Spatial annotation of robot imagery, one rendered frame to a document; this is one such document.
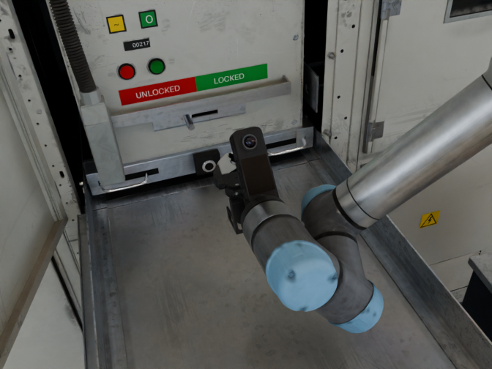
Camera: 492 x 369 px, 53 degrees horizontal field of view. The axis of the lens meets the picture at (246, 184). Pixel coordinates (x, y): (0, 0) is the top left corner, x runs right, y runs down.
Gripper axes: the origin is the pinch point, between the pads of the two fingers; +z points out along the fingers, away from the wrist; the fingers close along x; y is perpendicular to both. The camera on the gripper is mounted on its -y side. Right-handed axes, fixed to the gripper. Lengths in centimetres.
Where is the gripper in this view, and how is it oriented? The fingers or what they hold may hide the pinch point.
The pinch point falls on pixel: (228, 154)
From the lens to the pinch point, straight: 85.1
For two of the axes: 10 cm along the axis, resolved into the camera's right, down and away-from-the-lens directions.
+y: 1.2, 8.7, 4.8
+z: -2.8, -4.3, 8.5
